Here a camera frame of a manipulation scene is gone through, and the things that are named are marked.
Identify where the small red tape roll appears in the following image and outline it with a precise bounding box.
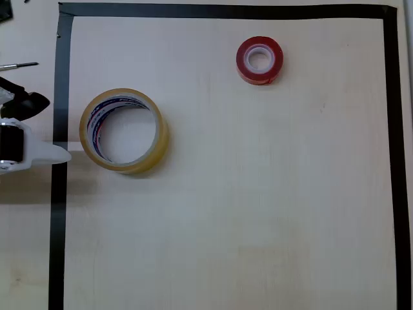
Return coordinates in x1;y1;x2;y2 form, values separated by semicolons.
236;36;285;87

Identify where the large clear yellowish tape roll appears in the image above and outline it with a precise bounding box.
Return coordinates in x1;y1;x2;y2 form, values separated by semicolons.
79;87;170;176

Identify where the black pen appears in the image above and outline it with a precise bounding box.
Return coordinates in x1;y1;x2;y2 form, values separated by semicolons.
0;61;39;71

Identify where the black object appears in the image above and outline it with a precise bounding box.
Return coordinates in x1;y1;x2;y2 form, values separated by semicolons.
0;0;15;24

